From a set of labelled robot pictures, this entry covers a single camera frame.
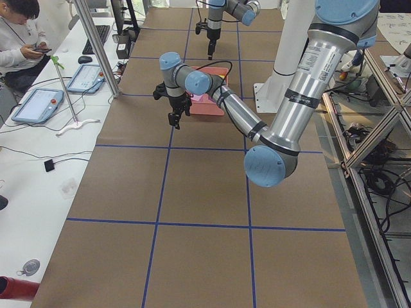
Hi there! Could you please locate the seated person in white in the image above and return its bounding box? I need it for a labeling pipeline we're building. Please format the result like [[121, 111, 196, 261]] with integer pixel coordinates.
[[1, 0, 50, 93]]

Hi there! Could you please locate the thin metal stand rod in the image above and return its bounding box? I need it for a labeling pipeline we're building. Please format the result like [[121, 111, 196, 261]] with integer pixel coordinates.
[[50, 55, 101, 137]]

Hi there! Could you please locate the light pink block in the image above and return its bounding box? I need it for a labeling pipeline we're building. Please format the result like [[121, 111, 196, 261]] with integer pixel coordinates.
[[191, 94, 209, 103]]

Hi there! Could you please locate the near blue teach pendant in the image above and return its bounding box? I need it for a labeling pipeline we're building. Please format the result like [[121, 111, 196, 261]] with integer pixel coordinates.
[[12, 88, 64, 124]]

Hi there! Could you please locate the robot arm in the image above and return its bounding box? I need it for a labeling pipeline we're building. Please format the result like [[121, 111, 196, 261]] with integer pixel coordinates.
[[195, 0, 261, 60], [153, 1, 380, 187]]

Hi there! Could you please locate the small black square pad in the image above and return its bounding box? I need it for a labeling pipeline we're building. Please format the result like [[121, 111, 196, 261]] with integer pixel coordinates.
[[44, 159, 55, 173]]

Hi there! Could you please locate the black computer monitor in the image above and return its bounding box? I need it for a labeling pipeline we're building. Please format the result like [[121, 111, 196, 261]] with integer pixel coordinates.
[[110, 0, 140, 38]]

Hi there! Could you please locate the pink plastic bin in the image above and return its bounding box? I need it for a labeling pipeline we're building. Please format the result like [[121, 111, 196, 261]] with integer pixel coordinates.
[[190, 67, 229, 116]]

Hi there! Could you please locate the far blue teach pendant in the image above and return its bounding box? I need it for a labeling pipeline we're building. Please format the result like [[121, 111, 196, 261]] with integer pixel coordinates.
[[67, 64, 105, 94]]

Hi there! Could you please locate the black computer mouse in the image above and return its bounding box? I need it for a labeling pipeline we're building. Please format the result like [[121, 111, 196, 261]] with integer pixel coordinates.
[[78, 55, 93, 64]]

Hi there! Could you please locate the black box with label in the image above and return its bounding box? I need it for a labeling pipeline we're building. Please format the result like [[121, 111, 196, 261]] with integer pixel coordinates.
[[116, 30, 136, 59]]

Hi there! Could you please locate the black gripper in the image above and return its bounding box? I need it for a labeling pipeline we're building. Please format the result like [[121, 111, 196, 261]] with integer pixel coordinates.
[[195, 19, 222, 60], [153, 83, 192, 130]]

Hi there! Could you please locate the red cylinder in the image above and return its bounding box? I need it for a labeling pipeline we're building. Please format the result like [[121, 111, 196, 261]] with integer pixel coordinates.
[[1, 276, 40, 302]]

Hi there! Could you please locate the aluminium frame rail structure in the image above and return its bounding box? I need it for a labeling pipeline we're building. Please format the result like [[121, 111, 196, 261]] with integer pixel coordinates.
[[320, 42, 410, 307]]

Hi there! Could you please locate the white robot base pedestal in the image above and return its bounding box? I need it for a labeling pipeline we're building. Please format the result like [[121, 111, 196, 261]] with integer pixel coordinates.
[[254, 0, 315, 113]]

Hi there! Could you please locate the black keyboard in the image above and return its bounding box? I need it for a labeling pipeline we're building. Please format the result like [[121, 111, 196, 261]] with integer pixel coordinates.
[[82, 24, 111, 55]]

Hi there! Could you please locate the blue teach pendant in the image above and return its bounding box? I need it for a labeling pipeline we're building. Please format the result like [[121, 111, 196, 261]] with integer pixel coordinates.
[[67, 64, 105, 94], [12, 88, 64, 124]]

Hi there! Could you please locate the aluminium frame post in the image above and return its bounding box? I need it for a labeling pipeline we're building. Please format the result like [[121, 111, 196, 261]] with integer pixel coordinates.
[[73, 0, 120, 98]]

